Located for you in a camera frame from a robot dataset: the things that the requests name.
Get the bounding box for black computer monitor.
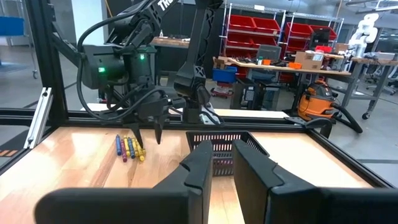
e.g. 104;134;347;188
308;29;331;50

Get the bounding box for blue plastic bin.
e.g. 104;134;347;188
211;65;238;84
0;16;25;37

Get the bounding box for wooden table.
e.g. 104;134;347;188
150;36;191;50

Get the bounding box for black computer tower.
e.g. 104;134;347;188
238;77;282;111

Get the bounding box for white square column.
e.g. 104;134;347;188
70;0;105;46

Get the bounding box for cardboard box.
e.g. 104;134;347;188
294;50;326;71

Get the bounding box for grey monitor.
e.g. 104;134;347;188
256;44;282;62

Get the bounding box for grey rolling workbench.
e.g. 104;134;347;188
341;51;398;121

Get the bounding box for metal wire shelf rack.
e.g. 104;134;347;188
221;2;345;58

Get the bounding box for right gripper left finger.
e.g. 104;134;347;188
34;139;214;224

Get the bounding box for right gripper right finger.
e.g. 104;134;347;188
232;139;398;224

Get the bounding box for red plastic storage bin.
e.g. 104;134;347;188
226;32;259;48
252;17;281;35
285;22;313;39
228;14;257;32
285;39;312;53
310;24;338;41

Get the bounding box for black plastic slotted basket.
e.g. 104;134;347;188
185;130;270;177

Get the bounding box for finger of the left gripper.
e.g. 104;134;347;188
154;113;169;146
123;122;145;150

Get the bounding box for orange shop vacuum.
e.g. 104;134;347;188
297;78;364;135

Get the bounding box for wooden workbench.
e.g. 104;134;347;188
213;55;353;114

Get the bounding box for silver aluminium extrusion bar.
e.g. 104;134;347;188
23;86;54;150

